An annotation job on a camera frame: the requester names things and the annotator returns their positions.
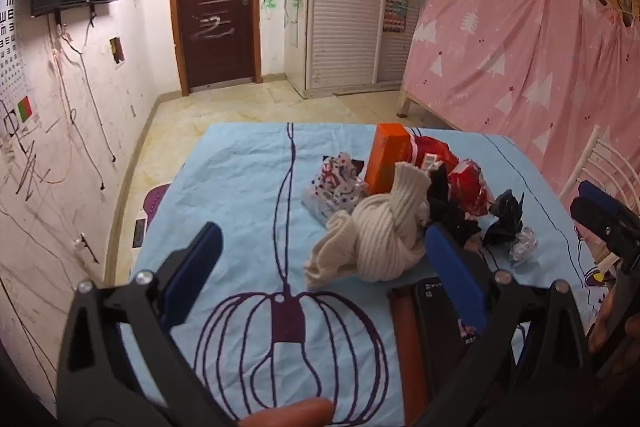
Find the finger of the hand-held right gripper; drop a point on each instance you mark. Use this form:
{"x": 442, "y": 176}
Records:
{"x": 607, "y": 227}
{"x": 595, "y": 192}

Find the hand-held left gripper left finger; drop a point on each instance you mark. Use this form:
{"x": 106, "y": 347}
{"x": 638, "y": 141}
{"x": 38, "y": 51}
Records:
{"x": 195, "y": 267}

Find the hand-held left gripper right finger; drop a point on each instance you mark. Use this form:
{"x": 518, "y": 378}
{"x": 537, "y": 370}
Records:
{"x": 452, "y": 272}

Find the black cloth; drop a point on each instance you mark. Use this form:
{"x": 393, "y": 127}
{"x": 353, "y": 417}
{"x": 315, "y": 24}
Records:
{"x": 445, "y": 207}

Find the dark blue wrapper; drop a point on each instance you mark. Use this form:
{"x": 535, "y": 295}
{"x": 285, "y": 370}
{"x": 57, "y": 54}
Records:
{"x": 507, "y": 217}

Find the cream knit cloth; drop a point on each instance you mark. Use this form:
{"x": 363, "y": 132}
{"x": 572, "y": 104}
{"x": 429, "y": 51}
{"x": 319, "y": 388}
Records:
{"x": 380, "y": 237}

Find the shiny red wrapper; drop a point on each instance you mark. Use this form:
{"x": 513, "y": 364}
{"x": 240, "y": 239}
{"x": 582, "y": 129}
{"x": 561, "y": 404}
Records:
{"x": 470, "y": 187}

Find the red snack packet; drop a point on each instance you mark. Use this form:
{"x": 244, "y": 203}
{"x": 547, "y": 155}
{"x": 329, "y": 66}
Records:
{"x": 430, "y": 152}

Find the orange box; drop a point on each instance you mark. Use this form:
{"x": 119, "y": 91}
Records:
{"x": 382, "y": 162}

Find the white patterned plastic bag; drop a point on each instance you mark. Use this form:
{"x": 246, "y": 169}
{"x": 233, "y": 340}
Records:
{"x": 330, "y": 192}

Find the person's right hand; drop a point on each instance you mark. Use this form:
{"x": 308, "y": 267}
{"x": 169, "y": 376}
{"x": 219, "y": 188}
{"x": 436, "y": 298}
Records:
{"x": 602, "y": 322}

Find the white metal chair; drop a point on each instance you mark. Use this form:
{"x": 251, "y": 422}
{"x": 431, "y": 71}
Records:
{"x": 582, "y": 157}

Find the black brown container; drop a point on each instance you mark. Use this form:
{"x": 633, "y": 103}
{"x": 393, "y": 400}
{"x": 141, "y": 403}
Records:
{"x": 435, "y": 332}

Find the purple chair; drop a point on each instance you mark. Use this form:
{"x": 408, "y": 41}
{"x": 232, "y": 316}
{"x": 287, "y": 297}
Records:
{"x": 156, "y": 199}

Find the light blue printed tablecloth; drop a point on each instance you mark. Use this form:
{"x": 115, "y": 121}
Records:
{"x": 240, "y": 187}

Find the pink tree print curtain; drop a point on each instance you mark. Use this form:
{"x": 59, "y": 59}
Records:
{"x": 525, "y": 57}

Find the orange plastic bottle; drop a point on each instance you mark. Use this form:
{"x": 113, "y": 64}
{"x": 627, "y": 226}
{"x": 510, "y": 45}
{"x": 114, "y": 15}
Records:
{"x": 290, "y": 414}

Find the white louvered wardrobe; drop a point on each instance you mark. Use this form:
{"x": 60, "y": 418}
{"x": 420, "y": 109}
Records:
{"x": 340, "y": 7}

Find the white eye chart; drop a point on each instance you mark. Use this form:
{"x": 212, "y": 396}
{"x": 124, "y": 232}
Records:
{"x": 10, "y": 32}

